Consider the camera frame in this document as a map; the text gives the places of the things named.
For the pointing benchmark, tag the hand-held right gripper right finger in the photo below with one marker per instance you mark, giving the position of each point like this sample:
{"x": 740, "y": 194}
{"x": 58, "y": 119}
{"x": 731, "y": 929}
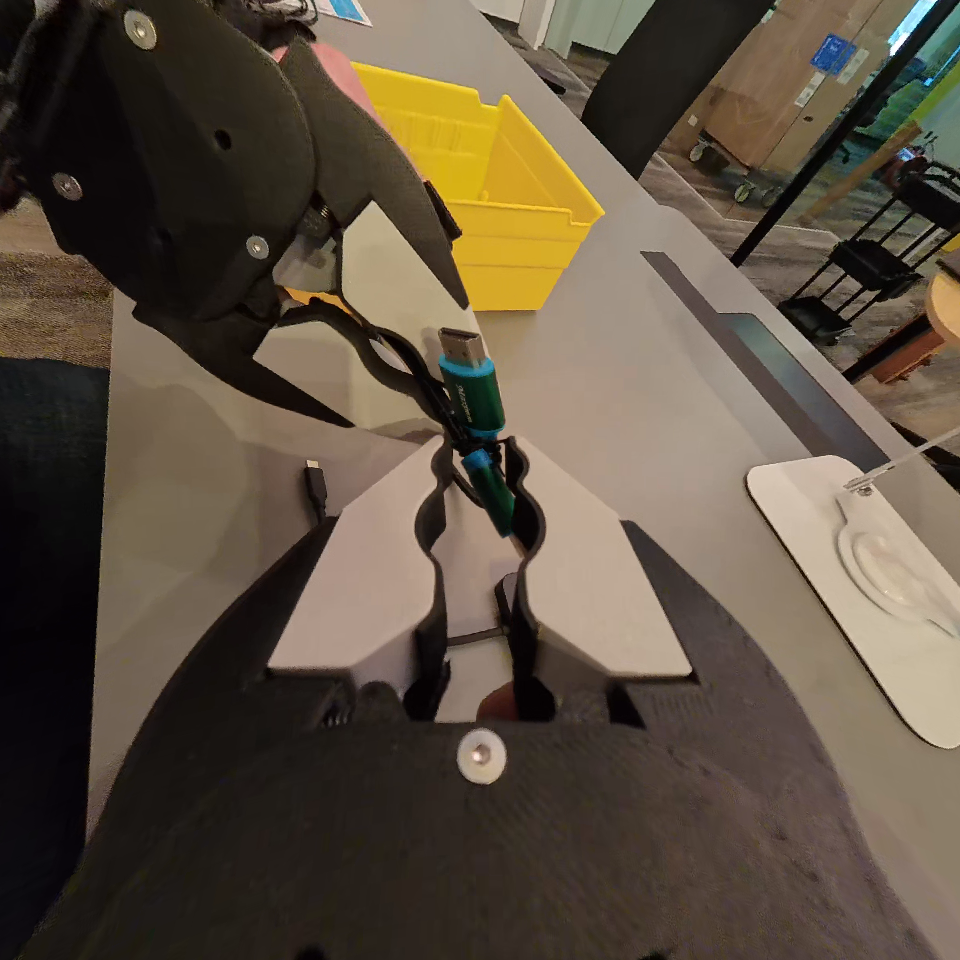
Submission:
{"x": 600, "y": 593}

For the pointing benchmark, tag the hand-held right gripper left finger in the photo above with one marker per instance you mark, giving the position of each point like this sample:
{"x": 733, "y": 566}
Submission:
{"x": 360, "y": 593}

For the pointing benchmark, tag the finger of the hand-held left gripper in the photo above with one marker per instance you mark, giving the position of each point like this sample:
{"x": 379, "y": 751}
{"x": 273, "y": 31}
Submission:
{"x": 398, "y": 285}
{"x": 330, "y": 375}

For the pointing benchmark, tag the person's left hand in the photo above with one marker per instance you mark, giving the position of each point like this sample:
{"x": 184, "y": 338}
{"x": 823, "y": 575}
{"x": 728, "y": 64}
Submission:
{"x": 353, "y": 83}

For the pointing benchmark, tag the yellow plastic bin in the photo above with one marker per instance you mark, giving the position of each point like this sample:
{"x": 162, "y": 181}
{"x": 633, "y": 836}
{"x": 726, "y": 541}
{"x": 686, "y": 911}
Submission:
{"x": 510, "y": 210}

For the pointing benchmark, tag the white paper with blue print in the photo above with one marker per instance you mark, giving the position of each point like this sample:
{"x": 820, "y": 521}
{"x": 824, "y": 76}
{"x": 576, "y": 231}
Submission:
{"x": 342, "y": 11}

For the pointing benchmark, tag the white laptop stand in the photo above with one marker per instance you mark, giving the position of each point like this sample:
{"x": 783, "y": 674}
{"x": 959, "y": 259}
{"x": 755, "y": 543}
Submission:
{"x": 840, "y": 570}

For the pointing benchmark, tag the black office chair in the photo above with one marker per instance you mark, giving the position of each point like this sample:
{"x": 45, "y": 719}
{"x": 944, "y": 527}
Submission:
{"x": 675, "y": 75}

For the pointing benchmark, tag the black metal cart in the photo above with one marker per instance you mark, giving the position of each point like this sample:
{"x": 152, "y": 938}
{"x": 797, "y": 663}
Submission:
{"x": 870, "y": 263}

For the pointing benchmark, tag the black pole with round base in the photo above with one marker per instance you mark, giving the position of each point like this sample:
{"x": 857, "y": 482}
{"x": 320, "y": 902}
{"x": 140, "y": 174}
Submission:
{"x": 848, "y": 150}

